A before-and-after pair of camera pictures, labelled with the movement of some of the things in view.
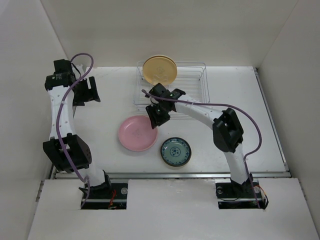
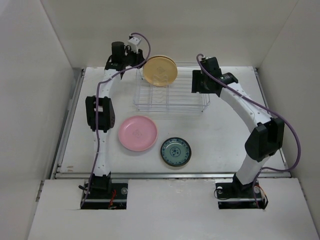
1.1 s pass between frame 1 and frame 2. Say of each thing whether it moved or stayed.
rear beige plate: stayed
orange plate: stayed
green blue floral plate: stayed
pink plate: stayed
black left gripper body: moved
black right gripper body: moved
